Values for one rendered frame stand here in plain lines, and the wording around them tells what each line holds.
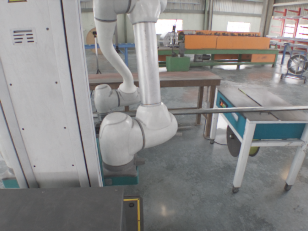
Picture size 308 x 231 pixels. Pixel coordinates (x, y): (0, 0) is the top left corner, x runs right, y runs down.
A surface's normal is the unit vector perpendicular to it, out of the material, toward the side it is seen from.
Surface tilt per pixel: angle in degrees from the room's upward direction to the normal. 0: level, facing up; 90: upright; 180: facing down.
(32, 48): 90
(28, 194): 0
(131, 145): 91
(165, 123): 75
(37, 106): 90
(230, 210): 0
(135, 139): 82
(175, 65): 92
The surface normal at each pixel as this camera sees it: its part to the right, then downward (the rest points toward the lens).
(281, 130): 0.00, 0.40
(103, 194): 0.00, -0.91
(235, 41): 0.24, 0.39
